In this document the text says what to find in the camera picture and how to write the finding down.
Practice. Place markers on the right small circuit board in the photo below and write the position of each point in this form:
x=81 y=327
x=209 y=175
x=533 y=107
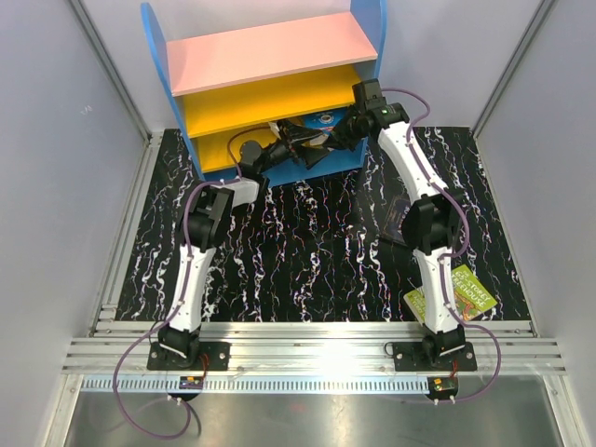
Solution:
x=444 y=385

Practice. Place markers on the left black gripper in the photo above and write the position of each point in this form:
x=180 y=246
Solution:
x=297 y=137

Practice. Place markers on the dark tale of two cities book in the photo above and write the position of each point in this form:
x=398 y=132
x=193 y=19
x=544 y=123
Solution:
x=398 y=219

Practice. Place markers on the colourful wooden bookshelf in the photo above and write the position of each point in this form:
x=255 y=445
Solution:
x=219 y=84

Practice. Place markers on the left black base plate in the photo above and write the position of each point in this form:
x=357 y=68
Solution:
x=210 y=356

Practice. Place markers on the blue 130-storey treehouse book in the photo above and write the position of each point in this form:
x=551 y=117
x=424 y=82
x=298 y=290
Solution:
x=324 y=121

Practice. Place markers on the aluminium rail frame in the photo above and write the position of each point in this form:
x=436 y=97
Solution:
x=521 y=394

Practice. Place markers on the slotted white cable duct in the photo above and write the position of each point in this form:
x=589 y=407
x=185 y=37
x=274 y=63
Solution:
x=271 y=384

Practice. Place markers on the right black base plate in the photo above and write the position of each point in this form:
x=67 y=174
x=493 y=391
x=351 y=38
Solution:
x=411 y=357

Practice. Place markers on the left small circuit board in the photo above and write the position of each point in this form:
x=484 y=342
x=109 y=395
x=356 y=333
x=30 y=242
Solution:
x=191 y=382

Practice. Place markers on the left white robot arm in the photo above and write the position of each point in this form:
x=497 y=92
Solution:
x=206 y=221

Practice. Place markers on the black marble pattern mat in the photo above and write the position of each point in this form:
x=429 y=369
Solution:
x=316 y=251

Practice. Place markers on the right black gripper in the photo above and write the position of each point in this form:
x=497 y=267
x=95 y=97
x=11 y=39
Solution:
x=338 y=138

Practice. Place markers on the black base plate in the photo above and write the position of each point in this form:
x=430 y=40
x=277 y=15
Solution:
x=411 y=357
x=210 y=356

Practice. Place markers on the green 65-storey treehouse book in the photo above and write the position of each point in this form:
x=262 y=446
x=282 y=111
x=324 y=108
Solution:
x=471 y=297

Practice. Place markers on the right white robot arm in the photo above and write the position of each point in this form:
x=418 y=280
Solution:
x=435 y=228

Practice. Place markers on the small circuit board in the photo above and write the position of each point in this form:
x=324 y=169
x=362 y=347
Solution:
x=444 y=385
x=191 y=382

